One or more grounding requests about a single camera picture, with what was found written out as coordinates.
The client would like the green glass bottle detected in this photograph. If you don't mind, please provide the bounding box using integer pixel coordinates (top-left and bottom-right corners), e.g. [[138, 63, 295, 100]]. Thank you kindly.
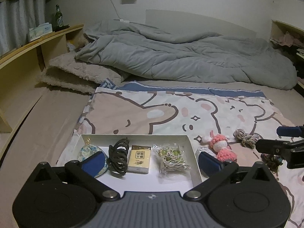
[[54, 4, 63, 31]]

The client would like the bagged cream cord with beads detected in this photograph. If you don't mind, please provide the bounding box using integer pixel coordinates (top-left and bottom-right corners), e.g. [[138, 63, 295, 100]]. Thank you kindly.
[[153, 142, 191, 179]]

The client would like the white charging cable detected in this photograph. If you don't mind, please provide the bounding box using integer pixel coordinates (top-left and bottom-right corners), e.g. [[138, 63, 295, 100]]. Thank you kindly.
[[104, 0, 131, 24]]

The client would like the dark brown hair tie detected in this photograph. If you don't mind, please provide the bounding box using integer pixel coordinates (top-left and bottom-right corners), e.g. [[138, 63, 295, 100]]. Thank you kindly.
[[107, 137, 131, 178]]

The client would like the cartoon bear printed blanket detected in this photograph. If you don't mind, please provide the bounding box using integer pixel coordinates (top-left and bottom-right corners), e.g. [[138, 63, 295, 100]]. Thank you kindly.
[[57, 77, 304, 228]]

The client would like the cream open wardrobe shelf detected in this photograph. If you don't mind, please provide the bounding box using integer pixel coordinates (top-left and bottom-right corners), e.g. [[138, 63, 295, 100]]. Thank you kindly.
[[269, 20, 303, 96]]

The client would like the beige fleece blanket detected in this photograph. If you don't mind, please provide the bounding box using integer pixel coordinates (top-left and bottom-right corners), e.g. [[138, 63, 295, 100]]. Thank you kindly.
[[37, 52, 129, 94]]

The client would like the grey quilted duvet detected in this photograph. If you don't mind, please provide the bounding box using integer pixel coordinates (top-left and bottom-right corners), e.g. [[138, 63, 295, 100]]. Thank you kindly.
[[75, 21, 297, 90]]

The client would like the tissue box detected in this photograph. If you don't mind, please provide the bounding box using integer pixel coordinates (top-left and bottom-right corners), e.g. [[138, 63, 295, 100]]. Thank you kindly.
[[28, 23, 53, 42]]

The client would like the pink crochet sheep doll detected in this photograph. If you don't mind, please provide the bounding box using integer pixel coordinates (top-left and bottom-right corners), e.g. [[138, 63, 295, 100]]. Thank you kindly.
[[199, 131, 237, 162]]

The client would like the white shallow cardboard box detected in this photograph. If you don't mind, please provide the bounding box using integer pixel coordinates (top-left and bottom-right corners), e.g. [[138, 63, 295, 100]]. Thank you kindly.
[[57, 134, 203, 194]]

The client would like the grey curtain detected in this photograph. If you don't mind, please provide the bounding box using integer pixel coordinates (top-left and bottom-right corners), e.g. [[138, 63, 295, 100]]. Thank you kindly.
[[0, 0, 46, 55]]

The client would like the dark purple knit scrunchie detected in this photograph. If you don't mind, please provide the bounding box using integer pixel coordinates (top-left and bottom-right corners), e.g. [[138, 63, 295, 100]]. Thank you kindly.
[[261, 153, 283, 173]]

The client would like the small yellow card box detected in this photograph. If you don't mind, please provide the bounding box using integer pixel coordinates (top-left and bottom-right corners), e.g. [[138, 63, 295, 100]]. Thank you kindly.
[[127, 145, 151, 174]]

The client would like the blue floral fabric pouch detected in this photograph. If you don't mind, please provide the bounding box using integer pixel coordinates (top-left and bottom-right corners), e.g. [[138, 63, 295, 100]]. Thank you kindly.
[[77, 144, 108, 178]]

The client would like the grey yellow yarn knot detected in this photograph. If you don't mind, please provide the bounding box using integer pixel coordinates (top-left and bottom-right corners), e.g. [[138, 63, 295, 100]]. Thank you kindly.
[[233, 129, 262, 149]]

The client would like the wooden bedside shelf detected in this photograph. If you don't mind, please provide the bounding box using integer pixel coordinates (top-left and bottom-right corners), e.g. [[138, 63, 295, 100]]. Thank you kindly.
[[1, 24, 83, 133]]

